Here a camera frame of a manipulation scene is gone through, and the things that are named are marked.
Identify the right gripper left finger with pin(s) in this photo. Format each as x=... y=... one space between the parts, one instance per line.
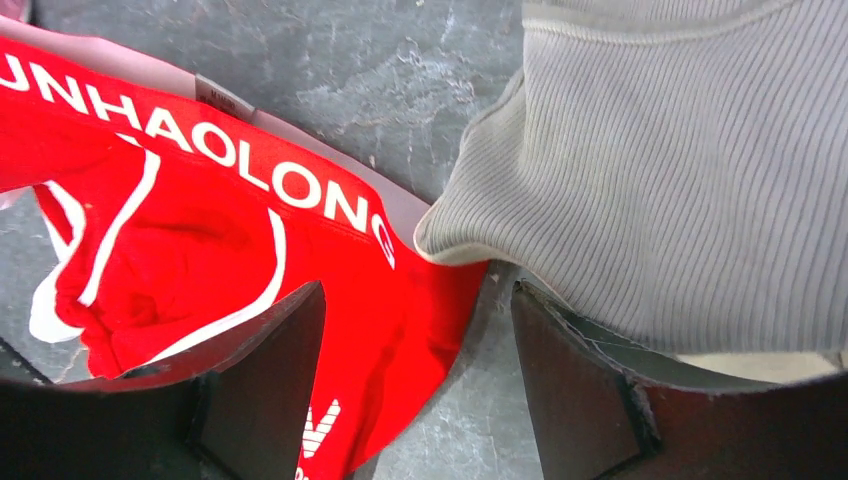
x=236 y=403

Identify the beige grey ribbed underwear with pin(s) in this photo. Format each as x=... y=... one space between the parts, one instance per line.
x=675 y=171

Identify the red boxer briefs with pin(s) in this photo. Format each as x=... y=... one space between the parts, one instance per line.
x=174 y=222

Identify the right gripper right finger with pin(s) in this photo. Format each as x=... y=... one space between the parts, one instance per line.
x=604 y=407

